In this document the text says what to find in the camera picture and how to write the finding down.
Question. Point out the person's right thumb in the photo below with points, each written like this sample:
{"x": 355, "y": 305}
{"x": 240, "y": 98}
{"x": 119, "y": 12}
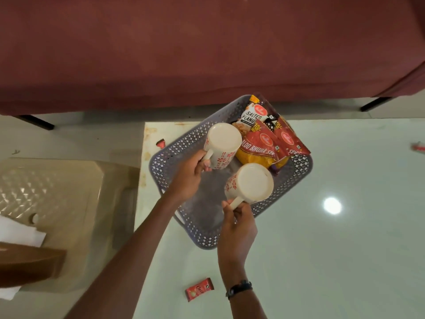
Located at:
{"x": 227, "y": 208}

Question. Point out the white peanut snack packet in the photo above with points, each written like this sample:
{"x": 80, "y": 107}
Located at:
{"x": 249, "y": 116}

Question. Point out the red and yellow snack packet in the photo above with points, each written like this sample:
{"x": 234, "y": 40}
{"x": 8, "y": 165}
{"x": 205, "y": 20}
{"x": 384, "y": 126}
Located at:
{"x": 260, "y": 146}

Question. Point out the grey perforated plastic basket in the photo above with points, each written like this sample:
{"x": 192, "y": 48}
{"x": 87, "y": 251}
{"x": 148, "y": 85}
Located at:
{"x": 202, "y": 209}

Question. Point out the small red sachet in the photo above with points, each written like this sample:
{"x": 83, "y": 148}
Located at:
{"x": 199, "y": 289}

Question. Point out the white paper sheet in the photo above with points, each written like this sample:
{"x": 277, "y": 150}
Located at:
{"x": 16, "y": 232}

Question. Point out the maroon cloth covered bed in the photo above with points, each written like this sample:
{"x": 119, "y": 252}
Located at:
{"x": 199, "y": 46}

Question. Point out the black wristband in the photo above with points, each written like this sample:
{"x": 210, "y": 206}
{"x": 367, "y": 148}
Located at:
{"x": 239, "y": 289}

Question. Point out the white mug with red print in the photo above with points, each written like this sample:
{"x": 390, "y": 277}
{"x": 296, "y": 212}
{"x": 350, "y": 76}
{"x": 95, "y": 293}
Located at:
{"x": 223, "y": 142}
{"x": 250, "y": 182}

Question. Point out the black metal bed leg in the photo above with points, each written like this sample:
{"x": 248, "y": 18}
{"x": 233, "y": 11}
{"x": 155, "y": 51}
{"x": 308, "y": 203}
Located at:
{"x": 35, "y": 122}
{"x": 377, "y": 103}

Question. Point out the person's left fingers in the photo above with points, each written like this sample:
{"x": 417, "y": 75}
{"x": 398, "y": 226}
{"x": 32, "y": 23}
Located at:
{"x": 202, "y": 162}

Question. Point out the person's left hand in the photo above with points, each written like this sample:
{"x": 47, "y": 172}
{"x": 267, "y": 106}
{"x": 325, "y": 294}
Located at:
{"x": 186, "y": 179}

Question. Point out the red wrapper piece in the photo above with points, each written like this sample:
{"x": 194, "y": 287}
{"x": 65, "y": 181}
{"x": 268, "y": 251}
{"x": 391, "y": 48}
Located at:
{"x": 419, "y": 148}

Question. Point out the beige plastic chair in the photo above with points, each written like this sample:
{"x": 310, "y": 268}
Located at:
{"x": 66, "y": 195}

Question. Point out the person's right forearm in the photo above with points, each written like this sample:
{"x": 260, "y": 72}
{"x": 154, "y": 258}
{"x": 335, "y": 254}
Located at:
{"x": 242, "y": 305}

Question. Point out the tiny red wrapper scrap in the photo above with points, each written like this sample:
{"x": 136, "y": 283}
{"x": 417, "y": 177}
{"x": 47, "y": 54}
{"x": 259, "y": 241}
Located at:
{"x": 161, "y": 143}

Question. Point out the brown cardboard piece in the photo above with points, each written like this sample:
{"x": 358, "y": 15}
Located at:
{"x": 30, "y": 264}

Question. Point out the person's left forearm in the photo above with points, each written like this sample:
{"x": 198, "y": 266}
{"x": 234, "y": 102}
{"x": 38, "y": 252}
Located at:
{"x": 129, "y": 259}

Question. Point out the person's right hand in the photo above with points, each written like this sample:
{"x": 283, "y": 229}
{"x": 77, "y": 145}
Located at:
{"x": 236, "y": 235}

